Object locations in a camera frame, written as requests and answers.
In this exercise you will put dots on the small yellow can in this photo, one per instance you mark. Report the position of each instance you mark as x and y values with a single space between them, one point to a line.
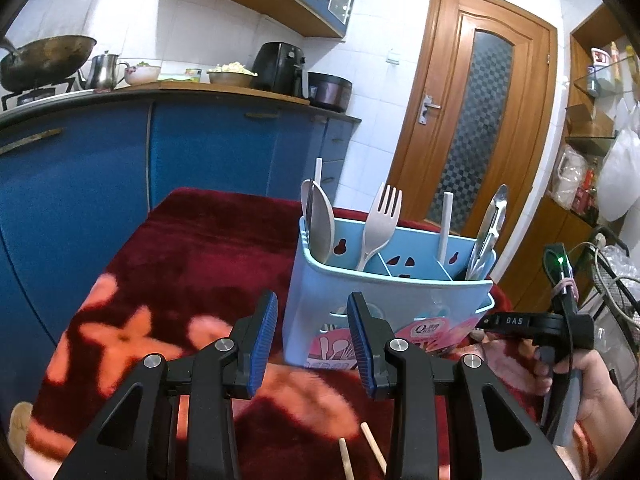
193 75

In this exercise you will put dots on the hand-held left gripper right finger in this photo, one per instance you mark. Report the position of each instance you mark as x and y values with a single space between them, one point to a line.
362 355

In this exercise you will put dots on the metal tongs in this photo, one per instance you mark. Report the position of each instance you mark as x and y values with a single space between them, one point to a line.
490 225

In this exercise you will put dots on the bowl of chopped food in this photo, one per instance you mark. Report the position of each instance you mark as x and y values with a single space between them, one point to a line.
231 77

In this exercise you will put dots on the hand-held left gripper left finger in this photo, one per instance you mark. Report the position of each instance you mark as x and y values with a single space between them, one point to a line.
262 350

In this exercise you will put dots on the wooden chopstick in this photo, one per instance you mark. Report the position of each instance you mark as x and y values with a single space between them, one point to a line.
345 460
374 447

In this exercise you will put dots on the person's right hand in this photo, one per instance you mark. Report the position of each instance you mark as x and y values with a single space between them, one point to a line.
600 400

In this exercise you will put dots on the white plastic fork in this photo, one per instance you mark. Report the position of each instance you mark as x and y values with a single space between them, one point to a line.
382 220

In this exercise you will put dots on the wooden corner shelf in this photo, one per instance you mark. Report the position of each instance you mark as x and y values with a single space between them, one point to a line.
555 240

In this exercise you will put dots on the floral ceramic bowl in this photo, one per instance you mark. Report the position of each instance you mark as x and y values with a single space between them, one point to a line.
142 75

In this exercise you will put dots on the white stick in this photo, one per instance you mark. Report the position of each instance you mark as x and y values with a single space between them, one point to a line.
318 170
445 225

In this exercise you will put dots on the black air fryer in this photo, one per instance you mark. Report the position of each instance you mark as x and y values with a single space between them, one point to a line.
277 67

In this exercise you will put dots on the gas stove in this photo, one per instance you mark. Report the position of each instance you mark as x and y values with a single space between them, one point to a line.
35 96

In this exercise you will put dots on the steel kettle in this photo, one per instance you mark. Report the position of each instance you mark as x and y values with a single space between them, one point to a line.
102 72

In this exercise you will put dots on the light blue utensil holder box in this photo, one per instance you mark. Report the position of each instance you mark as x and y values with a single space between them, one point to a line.
320 300

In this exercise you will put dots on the wall socket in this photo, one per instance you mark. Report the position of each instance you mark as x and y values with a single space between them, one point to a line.
393 56

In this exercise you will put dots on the red floral blanket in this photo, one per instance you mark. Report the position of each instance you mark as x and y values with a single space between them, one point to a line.
200 250

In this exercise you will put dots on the wooden door with glass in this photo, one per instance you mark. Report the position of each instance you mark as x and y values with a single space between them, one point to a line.
440 60

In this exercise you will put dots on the white plastic bag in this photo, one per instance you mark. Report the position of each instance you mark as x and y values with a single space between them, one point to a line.
620 180

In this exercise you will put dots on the blue kitchen base cabinet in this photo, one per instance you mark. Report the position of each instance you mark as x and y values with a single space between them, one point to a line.
75 185

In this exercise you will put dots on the dark rice cooker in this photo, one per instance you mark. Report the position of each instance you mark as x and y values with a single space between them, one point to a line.
329 92

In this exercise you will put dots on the dark metal wok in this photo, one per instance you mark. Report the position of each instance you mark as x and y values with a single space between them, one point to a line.
45 60

